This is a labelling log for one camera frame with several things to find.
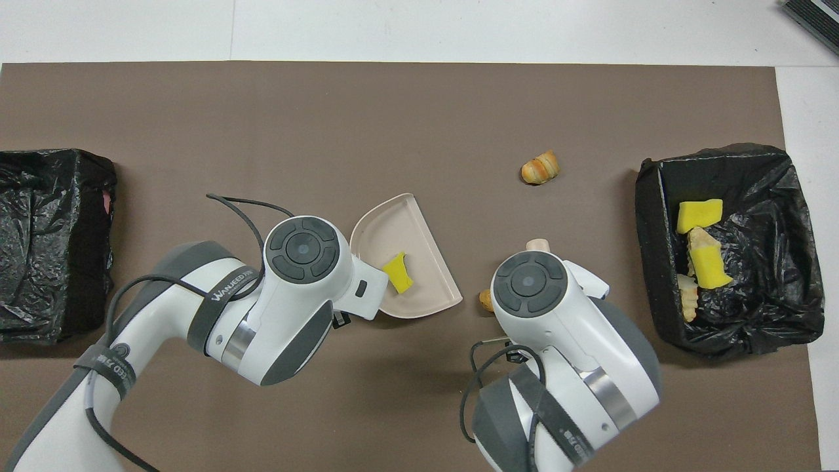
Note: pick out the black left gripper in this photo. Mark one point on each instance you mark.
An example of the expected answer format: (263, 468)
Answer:
(341, 320)

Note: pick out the small yellow sponge piece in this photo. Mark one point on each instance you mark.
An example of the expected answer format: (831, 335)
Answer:
(398, 274)

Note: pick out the beige plastic dustpan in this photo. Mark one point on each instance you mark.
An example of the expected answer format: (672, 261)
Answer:
(393, 229)

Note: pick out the brown bread roll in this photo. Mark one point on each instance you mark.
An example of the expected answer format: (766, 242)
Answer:
(486, 300)

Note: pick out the beige hand brush black bristles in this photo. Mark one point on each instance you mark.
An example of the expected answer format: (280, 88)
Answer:
(538, 245)

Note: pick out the striped croissant bread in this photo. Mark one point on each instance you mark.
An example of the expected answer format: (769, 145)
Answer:
(541, 167)

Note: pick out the pale beige sponge chunk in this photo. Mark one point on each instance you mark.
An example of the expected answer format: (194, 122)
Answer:
(688, 301)

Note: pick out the thick beige sponge chunk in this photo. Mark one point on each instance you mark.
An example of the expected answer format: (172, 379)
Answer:
(702, 239)

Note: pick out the yellow green scouring sponge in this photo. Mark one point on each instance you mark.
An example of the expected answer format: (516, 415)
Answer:
(711, 269)

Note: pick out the curved yellow sponge piece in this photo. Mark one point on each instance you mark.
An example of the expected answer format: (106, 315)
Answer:
(700, 215)

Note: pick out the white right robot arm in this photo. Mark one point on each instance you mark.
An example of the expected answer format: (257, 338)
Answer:
(570, 367)

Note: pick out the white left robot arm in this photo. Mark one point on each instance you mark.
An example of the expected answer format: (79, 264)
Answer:
(282, 314)

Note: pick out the black bag lined bin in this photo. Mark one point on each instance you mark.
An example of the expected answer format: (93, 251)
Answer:
(59, 262)
(773, 262)

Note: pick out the brown paper table mat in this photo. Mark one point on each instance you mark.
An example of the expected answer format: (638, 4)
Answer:
(393, 118)

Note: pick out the dark ribbed panel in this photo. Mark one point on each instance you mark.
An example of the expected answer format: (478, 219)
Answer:
(813, 19)

